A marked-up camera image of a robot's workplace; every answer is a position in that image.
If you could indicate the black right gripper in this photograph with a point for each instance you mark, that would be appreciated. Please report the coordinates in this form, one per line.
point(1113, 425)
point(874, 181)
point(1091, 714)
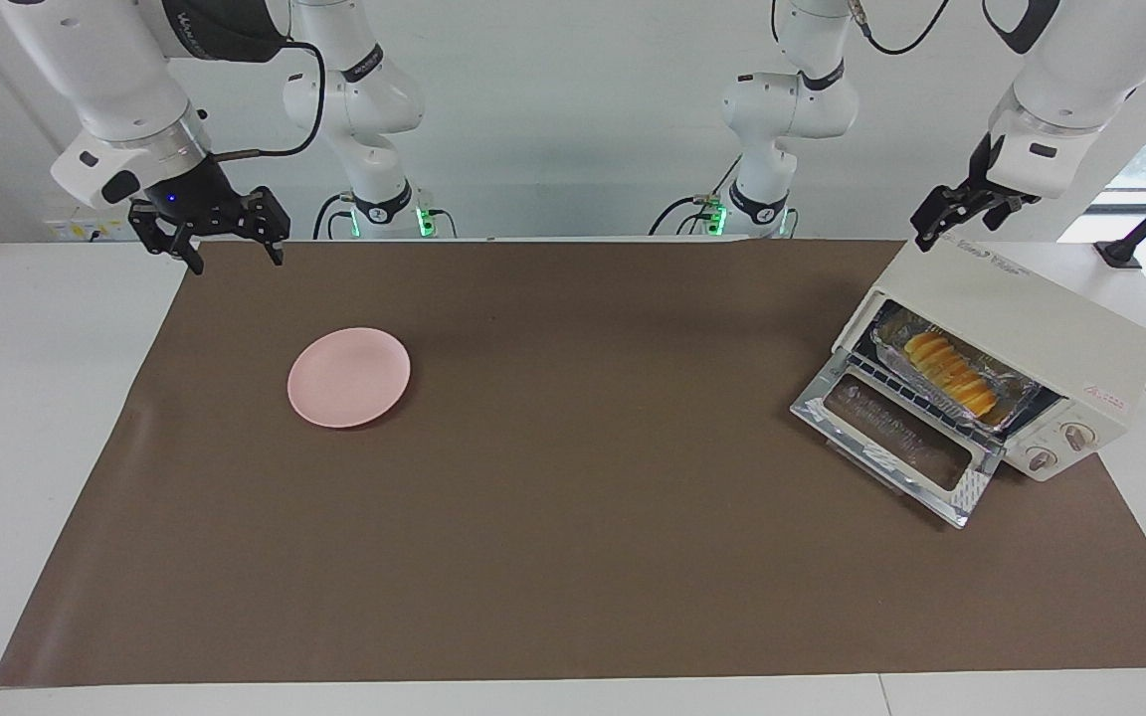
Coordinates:
point(185, 199)

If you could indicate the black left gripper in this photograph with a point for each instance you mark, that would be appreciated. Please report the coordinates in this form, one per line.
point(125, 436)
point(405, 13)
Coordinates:
point(981, 179)

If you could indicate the sliced orange bread loaf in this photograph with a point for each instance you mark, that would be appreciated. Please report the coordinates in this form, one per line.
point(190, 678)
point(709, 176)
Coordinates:
point(946, 368)

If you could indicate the aluminium foil tray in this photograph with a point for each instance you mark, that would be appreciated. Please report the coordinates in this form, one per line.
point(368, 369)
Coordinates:
point(1016, 393)

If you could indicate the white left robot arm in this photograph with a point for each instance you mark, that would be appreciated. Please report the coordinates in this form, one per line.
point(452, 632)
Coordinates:
point(1070, 89)

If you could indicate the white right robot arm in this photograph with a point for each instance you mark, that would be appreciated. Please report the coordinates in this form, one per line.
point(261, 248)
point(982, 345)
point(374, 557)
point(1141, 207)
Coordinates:
point(105, 70)

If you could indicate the white toaster oven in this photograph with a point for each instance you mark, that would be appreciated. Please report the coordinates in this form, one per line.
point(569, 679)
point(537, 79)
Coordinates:
point(1031, 318)

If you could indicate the glass oven door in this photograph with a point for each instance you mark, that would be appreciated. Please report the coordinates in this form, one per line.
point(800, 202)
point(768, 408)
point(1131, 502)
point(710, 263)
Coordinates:
point(891, 433)

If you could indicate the beige oven knob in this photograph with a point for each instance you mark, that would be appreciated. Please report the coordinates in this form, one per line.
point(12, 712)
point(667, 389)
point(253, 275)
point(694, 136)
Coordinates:
point(1041, 458)
point(1075, 435)

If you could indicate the pink round plate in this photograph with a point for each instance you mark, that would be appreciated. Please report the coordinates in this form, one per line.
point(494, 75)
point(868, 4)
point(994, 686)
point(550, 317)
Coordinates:
point(349, 378)

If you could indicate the brown paper table mat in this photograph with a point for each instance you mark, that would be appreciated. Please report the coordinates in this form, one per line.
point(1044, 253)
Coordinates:
point(583, 517)

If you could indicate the white wall socket box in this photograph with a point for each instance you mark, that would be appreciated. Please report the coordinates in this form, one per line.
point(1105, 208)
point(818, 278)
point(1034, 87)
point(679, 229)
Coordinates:
point(86, 224)

